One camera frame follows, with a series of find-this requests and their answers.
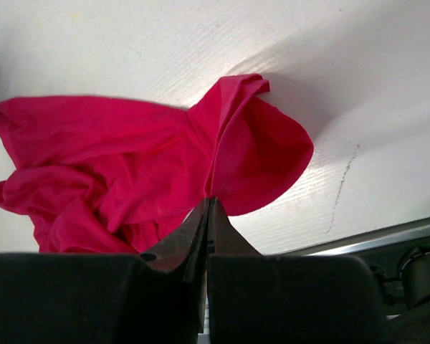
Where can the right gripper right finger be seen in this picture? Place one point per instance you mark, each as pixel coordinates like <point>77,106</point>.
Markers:
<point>222,237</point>

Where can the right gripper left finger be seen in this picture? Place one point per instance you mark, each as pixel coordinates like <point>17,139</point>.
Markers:
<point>183,252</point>

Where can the bright red t-shirt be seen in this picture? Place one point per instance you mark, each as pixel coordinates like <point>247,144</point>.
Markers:
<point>111,175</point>

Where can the aluminium mounting rail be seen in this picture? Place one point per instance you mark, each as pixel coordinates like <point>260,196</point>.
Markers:
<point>412,230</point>

